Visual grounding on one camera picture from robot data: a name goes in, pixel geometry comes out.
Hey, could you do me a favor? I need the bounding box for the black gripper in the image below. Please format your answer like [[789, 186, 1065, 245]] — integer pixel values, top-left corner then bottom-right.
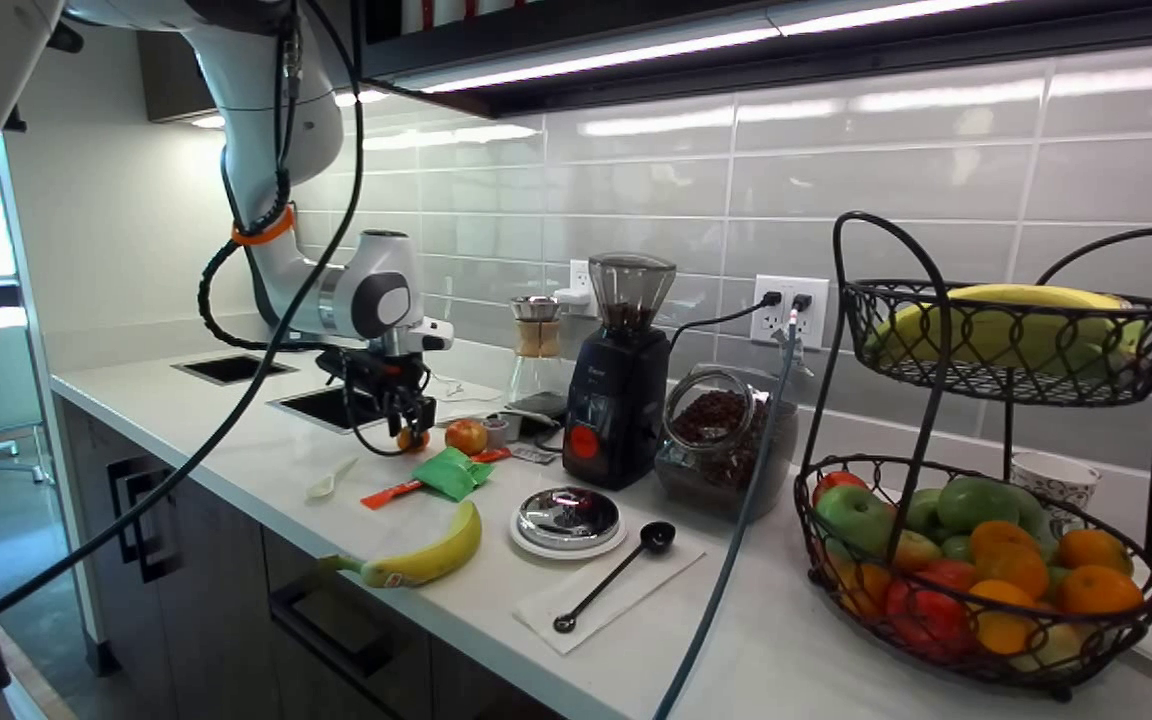
[[316, 348, 437, 443]]

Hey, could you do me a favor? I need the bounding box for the orange clementine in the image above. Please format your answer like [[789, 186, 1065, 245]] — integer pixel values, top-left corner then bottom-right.
[[969, 518, 1047, 598], [395, 426, 426, 455]]

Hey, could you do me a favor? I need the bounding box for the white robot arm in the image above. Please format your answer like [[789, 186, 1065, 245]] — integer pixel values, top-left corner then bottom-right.
[[0, 0, 422, 348]]

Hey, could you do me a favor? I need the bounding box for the yellow banana on counter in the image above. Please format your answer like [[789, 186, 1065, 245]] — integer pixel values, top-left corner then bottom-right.
[[326, 500, 484, 587]]

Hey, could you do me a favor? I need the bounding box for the green apple in rack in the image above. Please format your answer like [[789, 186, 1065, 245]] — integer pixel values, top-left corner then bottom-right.
[[817, 488, 896, 558]]

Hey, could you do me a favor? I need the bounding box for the red apple in rack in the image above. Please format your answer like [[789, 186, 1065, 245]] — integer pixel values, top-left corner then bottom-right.
[[884, 558, 980, 658]]

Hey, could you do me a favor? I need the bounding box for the black two-tier fruit rack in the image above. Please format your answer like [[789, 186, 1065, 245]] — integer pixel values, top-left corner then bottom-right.
[[793, 213, 1152, 701]]

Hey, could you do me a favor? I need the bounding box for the yellow fruit in top basket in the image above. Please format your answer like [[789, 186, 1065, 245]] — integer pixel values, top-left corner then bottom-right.
[[872, 285, 1145, 375]]

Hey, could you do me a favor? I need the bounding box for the orange clementine in rack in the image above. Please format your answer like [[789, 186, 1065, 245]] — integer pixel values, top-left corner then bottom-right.
[[969, 518, 1047, 598]]

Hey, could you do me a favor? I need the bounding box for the orange packet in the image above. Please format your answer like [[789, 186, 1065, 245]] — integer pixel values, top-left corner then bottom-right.
[[359, 480, 422, 511]]

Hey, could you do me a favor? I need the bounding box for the white plastic spoon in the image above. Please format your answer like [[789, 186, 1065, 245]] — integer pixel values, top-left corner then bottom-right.
[[303, 455, 359, 505]]

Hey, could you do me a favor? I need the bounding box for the black coffee grinder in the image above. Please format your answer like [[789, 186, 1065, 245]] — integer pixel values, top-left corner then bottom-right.
[[559, 257, 677, 488]]

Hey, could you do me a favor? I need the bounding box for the black coffee scoop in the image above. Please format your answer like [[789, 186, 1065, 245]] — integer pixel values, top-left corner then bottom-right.
[[553, 518, 677, 635]]

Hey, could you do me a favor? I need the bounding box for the glass jar of beans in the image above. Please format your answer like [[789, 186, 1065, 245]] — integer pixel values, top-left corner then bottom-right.
[[654, 365, 797, 518]]

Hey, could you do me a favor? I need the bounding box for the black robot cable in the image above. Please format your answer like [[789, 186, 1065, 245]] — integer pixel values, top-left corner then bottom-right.
[[0, 0, 371, 657]]

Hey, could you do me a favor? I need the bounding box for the black cabinet handle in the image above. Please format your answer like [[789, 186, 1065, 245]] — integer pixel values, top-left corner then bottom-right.
[[108, 455, 181, 583]]

